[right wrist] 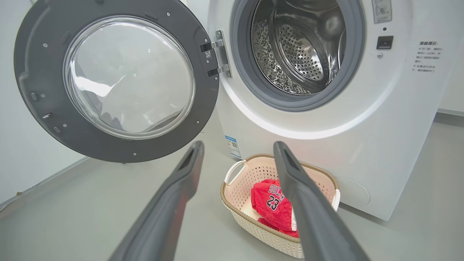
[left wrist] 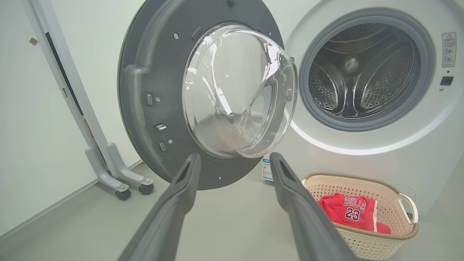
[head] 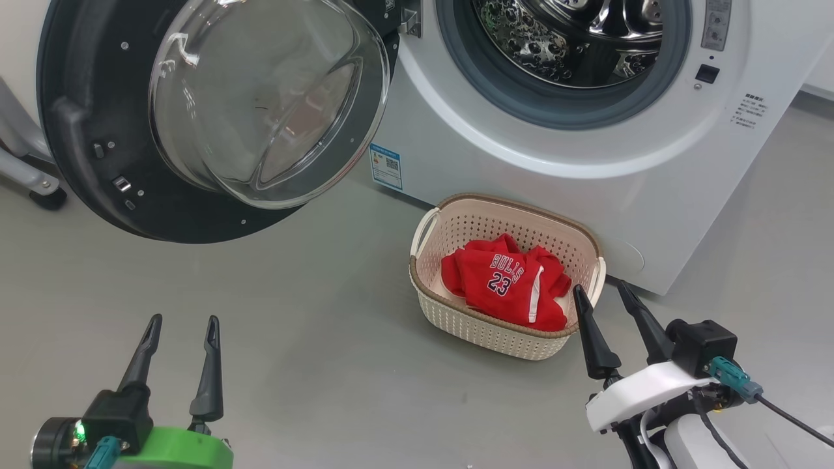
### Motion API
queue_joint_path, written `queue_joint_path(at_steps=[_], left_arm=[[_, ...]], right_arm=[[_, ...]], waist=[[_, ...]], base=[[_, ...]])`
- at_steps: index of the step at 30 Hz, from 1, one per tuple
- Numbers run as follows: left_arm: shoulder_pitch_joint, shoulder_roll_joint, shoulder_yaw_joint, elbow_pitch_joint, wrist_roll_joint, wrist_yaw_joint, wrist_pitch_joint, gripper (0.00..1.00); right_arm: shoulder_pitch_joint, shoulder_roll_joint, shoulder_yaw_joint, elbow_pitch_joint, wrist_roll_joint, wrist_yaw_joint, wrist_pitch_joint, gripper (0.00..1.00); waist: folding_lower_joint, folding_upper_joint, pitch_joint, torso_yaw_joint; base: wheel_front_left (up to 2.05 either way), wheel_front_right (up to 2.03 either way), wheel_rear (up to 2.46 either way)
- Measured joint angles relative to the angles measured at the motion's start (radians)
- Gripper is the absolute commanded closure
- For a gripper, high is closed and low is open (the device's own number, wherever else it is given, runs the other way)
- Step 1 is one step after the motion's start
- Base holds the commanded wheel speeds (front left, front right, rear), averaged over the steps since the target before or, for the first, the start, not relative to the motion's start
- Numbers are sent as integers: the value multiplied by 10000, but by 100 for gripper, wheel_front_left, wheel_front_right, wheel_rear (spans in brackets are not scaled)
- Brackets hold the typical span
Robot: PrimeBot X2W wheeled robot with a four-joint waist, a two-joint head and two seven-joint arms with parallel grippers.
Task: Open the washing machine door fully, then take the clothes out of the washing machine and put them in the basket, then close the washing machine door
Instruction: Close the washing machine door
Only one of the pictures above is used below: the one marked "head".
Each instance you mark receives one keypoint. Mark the blue energy label sticker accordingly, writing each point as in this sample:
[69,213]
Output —
[386,166]

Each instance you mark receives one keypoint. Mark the white front-load washing machine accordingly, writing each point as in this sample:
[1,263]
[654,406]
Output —
[586,163]

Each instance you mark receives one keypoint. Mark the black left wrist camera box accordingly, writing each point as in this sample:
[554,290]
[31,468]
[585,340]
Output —
[117,417]

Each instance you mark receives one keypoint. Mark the cream perforated laundry basket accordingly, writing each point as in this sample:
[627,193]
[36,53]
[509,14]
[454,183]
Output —
[482,332]

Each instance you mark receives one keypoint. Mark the round washing machine door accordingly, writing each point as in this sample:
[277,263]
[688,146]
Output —
[85,130]

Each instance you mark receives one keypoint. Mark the black caster wheel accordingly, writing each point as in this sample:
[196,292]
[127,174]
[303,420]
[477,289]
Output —
[49,198]

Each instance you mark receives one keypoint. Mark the red Bulls 23 jersey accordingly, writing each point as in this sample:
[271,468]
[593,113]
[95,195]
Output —
[508,293]

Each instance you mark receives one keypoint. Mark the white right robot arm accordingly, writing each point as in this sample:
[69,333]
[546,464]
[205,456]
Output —
[684,449]

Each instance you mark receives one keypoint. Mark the stainless steel washing machine drum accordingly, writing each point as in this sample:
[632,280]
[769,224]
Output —
[573,39]

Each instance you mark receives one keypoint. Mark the grey metal frame leg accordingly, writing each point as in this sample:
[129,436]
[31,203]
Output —
[26,174]

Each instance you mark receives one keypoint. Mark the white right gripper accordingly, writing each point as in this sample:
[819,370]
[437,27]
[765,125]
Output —
[632,397]

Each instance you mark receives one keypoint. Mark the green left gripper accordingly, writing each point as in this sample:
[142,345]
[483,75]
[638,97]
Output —
[182,456]

